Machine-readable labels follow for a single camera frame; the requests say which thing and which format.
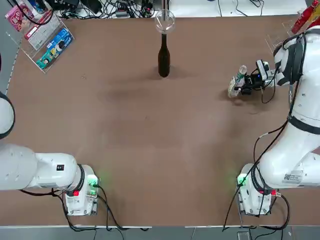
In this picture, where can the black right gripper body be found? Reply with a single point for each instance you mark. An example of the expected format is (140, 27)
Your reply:
(252, 83)

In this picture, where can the clear plastic drink bottle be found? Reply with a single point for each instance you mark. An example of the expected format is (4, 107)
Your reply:
(236, 81)

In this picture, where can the clear funnel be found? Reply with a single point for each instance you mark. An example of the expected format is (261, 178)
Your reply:
(165, 21)

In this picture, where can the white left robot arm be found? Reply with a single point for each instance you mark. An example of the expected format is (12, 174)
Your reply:
(50, 170)

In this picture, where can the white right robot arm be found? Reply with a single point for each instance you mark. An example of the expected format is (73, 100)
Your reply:
(307, 100)

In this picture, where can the clear acrylic bottle shelf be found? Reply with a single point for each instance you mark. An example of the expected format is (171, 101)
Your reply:
(287, 27)

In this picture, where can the dark glass bottle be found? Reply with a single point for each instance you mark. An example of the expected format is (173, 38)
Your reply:
(164, 60)

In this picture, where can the white desk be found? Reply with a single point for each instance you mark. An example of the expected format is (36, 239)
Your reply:
(200, 7)

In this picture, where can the blue snack packet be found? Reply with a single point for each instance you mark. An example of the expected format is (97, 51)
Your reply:
(60, 41)

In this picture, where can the clear acrylic snack rack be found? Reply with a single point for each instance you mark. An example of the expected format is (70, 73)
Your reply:
(57, 23)

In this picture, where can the teal snack packet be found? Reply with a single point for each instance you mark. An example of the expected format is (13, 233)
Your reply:
(47, 60)

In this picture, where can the red white snack packet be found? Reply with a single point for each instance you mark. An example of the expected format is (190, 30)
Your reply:
(40, 32)

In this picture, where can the colourful snack packet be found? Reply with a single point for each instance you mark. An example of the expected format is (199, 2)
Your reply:
(40, 5)

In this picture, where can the pink snack packet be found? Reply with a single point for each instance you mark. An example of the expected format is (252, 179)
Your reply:
(17, 17)

